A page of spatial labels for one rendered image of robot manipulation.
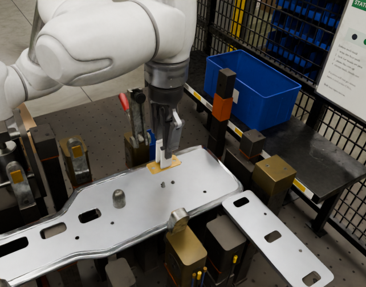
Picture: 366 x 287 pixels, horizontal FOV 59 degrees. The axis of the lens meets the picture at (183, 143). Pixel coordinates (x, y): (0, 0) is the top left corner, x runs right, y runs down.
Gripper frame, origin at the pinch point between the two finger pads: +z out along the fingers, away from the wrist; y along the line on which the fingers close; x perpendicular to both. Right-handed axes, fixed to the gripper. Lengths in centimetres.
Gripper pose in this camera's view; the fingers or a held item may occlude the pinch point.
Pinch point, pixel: (163, 153)
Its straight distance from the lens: 80.3
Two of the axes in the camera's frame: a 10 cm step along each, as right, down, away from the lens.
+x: 8.5, -2.9, 4.3
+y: 5.2, 5.7, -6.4
